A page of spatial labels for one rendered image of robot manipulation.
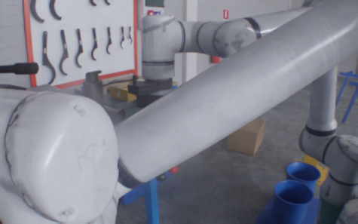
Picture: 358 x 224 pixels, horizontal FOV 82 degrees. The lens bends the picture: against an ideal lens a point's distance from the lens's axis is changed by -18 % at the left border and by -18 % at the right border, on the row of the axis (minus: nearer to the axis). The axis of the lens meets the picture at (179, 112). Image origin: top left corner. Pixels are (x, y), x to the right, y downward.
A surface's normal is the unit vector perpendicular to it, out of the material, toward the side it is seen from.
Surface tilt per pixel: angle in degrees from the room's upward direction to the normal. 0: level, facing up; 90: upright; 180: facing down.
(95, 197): 88
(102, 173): 88
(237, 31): 85
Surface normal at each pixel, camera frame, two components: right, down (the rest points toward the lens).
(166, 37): 0.39, 0.30
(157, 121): -0.30, -0.34
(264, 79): -0.03, 0.12
